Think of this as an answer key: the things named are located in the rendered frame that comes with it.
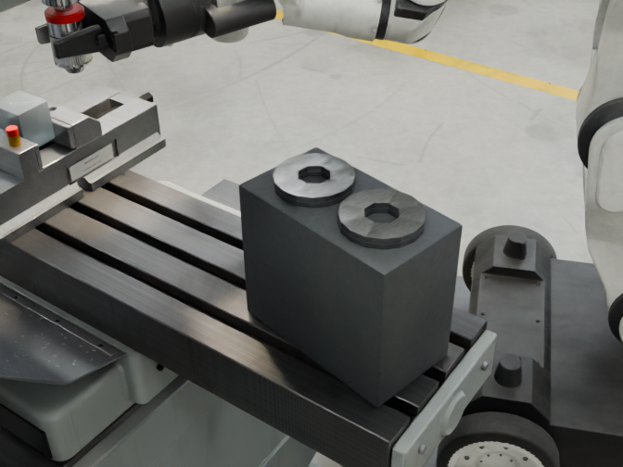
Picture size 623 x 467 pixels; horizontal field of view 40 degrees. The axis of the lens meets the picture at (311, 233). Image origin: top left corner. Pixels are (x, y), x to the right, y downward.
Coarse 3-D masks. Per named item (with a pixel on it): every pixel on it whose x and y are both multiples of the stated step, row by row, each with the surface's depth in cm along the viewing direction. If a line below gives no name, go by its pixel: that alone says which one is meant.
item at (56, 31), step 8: (48, 24) 103; (56, 24) 102; (64, 24) 102; (72, 24) 103; (80, 24) 103; (48, 32) 104; (56, 32) 103; (64, 32) 103; (72, 32) 103; (56, 40) 104; (80, 56) 105; (88, 56) 106; (56, 64) 106; (64, 64) 105; (72, 64) 105; (80, 64) 106
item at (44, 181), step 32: (96, 96) 136; (128, 96) 137; (0, 128) 121; (128, 128) 131; (0, 160) 118; (32, 160) 117; (64, 160) 122; (96, 160) 128; (128, 160) 131; (0, 192) 115; (32, 192) 119; (64, 192) 124; (0, 224) 117; (32, 224) 119
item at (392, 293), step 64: (256, 192) 93; (320, 192) 90; (384, 192) 90; (256, 256) 98; (320, 256) 88; (384, 256) 84; (448, 256) 88; (320, 320) 93; (384, 320) 85; (448, 320) 95; (384, 384) 91
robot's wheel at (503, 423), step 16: (464, 416) 142; (480, 416) 140; (496, 416) 139; (512, 416) 139; (464, 432) 139; (480, 432) 137; (496, 432) 136; (512, 432) 136; (528, 432) 137; (544, 432) 139; (448, 448) 141; (464, 448) 140; (480, 448) 141; (496, 448) 141; (512, 448) 137; (528, 448) 136; (544, 448) 136; (448, 464) 143; (464, 464) 145; (480, 464) 144; (496, 464) 143; (512, 464) 142; (528, 464) 141; (544, 464) 138
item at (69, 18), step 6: (48, 6) 104; (78, 6) 104; (48, 12) 102; (54, 12) 102; (60, 12) 102; (66, 12) 102; (72, 12) 102; (78, 12) 103; (48, 18) 102; (54, 18) 102; (60, 18) 102; (66, 18) 102; (72, 18) 102; (78, 18) 103
